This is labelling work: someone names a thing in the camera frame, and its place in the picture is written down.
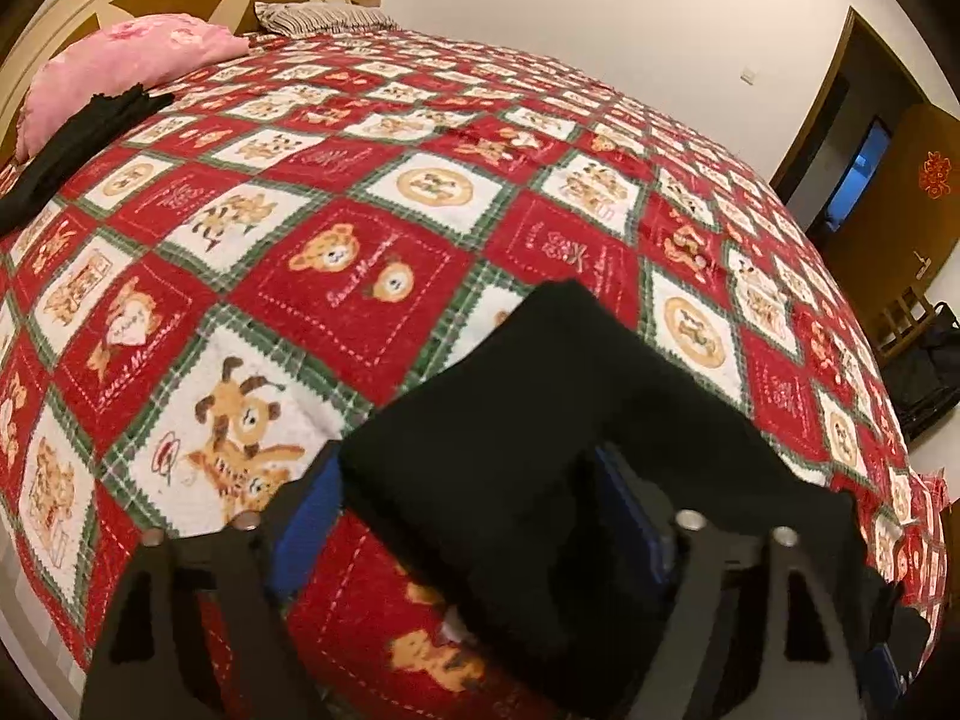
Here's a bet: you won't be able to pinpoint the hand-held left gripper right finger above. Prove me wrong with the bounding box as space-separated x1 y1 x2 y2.
596 442 871 720

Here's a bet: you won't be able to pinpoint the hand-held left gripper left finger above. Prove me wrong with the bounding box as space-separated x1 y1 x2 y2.
79 439 346 720

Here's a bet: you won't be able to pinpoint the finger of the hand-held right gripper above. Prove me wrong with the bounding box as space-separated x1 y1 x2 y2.
861 600 931 702

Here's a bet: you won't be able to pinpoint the black pants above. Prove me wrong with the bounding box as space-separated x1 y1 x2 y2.
339 279 927 720

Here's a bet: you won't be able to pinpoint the black bag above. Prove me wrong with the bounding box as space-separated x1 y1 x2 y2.
881 300 960 443

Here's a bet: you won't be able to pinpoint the wooden chair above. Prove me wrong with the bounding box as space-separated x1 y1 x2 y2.
874 286 935 368

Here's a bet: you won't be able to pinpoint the red printed bear blanket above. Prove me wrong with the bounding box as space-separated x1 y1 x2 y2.
0 28 950 720

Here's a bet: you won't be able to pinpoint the brown wooden door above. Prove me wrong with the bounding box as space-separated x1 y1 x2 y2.
825 103 960 332

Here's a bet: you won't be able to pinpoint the red paper door decoration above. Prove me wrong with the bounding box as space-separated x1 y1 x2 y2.
916 152 953 200

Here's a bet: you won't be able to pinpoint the black cloth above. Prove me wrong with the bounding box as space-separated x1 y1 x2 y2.
0 85 176 236

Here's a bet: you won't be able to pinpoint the pink pillow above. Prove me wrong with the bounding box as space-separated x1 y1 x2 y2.
16 15 253 163

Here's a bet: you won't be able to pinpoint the striped pillow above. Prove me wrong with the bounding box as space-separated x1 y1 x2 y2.
255 1 402 37

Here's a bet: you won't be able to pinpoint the cream bed headboard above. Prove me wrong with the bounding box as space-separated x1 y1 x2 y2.
0 0 353 160

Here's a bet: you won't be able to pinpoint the brown wooden door frame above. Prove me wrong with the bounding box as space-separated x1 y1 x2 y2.
769 6 928 241

